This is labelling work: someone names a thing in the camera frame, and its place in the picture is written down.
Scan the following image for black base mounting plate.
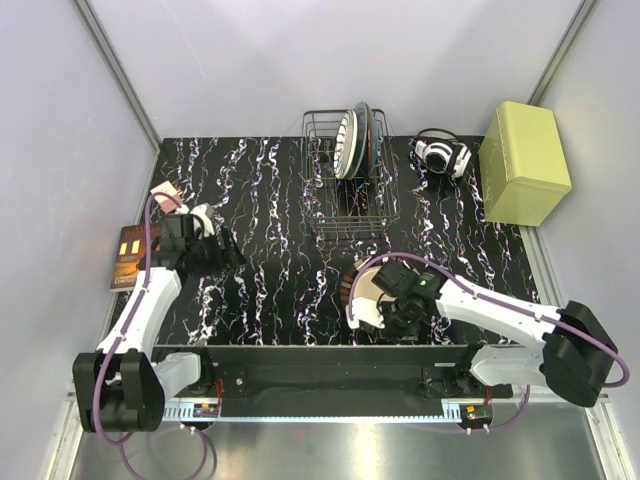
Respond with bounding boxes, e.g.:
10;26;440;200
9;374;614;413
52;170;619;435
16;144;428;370
151;345;525;422

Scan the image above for yellow green box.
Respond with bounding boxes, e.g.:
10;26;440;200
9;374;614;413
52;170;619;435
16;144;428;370
478;101;572;227

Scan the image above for dark cover book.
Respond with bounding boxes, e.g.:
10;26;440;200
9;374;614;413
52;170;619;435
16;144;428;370
110;224;146;292

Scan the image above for white blue striped plate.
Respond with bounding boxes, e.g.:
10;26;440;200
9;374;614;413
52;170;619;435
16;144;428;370
333;109;357;180

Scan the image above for light teal plate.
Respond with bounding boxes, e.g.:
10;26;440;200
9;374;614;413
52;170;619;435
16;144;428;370
349;102;372;179

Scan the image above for black white headphones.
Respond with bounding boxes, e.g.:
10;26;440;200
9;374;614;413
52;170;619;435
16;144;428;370
414;127;474;179

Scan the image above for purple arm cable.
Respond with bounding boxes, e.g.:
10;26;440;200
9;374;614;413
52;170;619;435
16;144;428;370
348;252;631;435
94;193;221;476

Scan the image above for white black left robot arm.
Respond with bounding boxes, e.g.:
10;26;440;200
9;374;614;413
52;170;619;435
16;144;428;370
72;204;245;434

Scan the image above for aluminium rail frame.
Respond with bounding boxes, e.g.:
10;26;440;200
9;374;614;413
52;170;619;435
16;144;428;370
50;383;639;479

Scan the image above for dark wire dish rack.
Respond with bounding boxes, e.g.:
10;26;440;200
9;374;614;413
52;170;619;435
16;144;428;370
301;103;400;236

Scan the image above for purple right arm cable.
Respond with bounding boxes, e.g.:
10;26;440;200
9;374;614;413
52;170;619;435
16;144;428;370
348;252;631;435

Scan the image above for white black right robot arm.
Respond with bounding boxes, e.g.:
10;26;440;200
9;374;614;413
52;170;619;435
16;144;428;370
369;259;619;408

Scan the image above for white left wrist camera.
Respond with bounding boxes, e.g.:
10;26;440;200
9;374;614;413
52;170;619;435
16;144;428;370
189;203;218;239

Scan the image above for brown cream checkered plate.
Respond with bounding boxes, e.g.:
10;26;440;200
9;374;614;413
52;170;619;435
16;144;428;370
339;265;395;333

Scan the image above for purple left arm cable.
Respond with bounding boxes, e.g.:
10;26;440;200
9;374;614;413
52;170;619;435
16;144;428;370
94;193;221;476

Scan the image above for pink cube socket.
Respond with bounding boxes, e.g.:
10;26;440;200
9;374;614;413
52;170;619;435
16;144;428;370
150;181;182;213

